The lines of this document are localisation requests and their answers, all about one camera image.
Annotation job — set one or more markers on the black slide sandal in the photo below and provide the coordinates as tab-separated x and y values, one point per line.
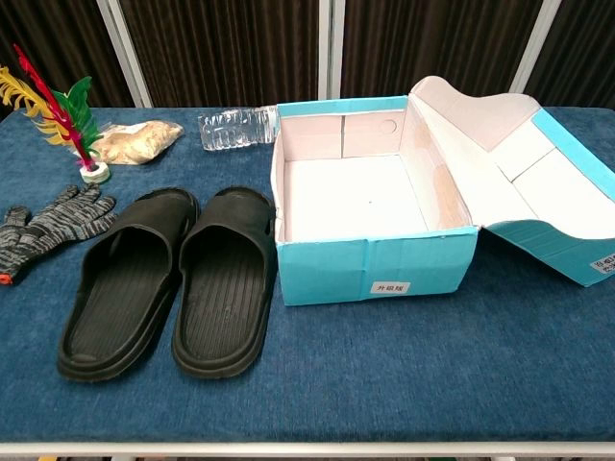
221	298
120	288

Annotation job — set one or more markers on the light blue cardboard shoe box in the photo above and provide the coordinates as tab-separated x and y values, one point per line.
375	259

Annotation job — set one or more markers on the clear plastic water bottle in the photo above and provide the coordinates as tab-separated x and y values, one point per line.
230	129

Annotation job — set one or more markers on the blue felt table cover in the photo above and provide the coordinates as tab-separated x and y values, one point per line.
336	374

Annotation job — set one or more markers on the clear bag of beige snacks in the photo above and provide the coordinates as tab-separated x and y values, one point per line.
139	141

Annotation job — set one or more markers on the colourful feather shuttlecock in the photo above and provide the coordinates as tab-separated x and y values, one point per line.
93	174

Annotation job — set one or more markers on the grey knitted work glove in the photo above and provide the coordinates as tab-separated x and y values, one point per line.
53	223

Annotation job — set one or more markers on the dark partition screen white frame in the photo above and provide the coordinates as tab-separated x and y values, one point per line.
230	48
586	48
423	43
48	29

